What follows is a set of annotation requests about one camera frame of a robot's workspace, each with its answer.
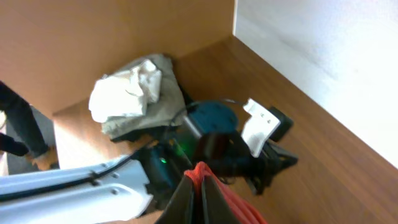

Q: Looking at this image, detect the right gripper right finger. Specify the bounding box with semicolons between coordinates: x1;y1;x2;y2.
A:
201;176;240;224

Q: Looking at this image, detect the grey folded garment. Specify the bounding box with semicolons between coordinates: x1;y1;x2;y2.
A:
101;54;178;136

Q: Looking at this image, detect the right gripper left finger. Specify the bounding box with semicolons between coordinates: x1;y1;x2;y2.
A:
155;176;195;224

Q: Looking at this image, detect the red t-shirt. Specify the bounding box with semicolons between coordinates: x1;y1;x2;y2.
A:
184;162;267;224

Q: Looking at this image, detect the white folded garment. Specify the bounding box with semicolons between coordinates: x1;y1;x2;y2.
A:
88;59;162;123

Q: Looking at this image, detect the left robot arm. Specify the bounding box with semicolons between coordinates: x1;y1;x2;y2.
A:
1;100;298;223

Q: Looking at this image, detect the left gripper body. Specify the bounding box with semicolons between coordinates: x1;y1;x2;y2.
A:
198;132;299;195

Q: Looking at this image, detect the person in dark clothes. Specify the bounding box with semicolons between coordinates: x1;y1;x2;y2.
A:
1;82;58;170

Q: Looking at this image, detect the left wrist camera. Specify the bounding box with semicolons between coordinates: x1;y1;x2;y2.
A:
241;98;294;157

